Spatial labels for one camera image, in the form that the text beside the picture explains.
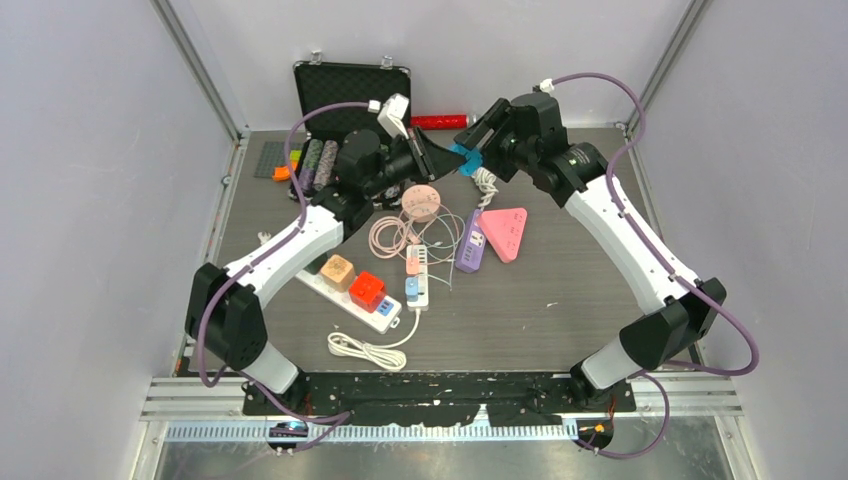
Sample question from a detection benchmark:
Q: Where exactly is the purple power strip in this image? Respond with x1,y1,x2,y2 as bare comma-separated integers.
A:
455,208,487,273

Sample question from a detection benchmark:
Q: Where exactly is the white coiled cable with plug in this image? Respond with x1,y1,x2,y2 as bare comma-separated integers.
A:
471,166,499,211

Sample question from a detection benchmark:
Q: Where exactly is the black poker chip case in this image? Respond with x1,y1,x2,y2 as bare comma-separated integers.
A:
293,58,411,208

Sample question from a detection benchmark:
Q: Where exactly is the red cube socket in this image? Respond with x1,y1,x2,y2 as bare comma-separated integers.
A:
348,271,386,313

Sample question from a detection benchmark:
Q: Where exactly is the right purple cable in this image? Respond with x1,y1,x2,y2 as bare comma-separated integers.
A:
536,72,762,461

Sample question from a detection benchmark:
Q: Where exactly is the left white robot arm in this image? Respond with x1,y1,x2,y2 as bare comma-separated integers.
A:
185,128,466,414

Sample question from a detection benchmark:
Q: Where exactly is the grey building baseplate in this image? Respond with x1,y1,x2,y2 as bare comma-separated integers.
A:
253,141,286,179

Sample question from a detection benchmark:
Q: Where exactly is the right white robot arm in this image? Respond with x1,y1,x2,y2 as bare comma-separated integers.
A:
454,92,727,411

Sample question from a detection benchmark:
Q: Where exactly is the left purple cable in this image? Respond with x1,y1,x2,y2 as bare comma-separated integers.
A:
195,100,382,454

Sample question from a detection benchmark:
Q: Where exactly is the tan cube socket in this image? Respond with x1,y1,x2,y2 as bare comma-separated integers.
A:
319,254,357,292

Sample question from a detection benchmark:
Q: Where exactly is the purple cable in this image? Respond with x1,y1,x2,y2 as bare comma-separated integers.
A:
195,100,382,454
536,72,762,461

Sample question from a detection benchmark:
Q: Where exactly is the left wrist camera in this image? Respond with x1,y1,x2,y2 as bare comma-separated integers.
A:
367,93,410,139

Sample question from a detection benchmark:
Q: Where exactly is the pink coiled cable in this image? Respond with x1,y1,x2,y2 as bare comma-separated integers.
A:
368,205,465,263

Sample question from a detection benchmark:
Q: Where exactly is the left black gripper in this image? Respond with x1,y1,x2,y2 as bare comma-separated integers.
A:
364,125,464,199

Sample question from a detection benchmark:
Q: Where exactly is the round pink socket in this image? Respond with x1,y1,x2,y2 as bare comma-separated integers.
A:
401,184,441,223

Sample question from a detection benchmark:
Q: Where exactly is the blue plug adapter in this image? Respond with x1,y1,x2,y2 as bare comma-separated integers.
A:
449,143,483,177

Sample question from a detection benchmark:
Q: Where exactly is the orange toy block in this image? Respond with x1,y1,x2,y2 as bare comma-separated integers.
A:
271,150,301,182

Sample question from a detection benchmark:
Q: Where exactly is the pink power strip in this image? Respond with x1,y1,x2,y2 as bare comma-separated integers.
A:
477,207,527,263

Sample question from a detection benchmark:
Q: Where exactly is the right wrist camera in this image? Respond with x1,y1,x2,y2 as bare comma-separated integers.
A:
532,78,555,94

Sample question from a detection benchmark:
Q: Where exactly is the small white power strip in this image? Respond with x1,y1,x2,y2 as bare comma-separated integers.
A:
404,244,430,311

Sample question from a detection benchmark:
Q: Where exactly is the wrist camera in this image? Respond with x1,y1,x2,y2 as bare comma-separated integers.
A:
367,93,410,139
532,78,555,94

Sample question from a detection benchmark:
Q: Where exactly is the red glitter microphone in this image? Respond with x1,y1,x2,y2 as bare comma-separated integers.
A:
410,113,476,130

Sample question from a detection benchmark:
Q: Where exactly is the light blue charger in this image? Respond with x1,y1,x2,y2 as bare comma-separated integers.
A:
405,276,423,304

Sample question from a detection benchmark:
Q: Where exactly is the pink small charger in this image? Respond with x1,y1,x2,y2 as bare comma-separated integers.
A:
406,255,426,276

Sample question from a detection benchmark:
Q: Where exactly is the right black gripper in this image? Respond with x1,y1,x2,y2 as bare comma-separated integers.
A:
453,99,535,185

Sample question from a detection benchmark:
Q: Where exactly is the long white colourful power strip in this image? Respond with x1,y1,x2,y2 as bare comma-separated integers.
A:
295,270,402,334

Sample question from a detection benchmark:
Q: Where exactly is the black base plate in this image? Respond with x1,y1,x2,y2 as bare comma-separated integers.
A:
242,371,636,427

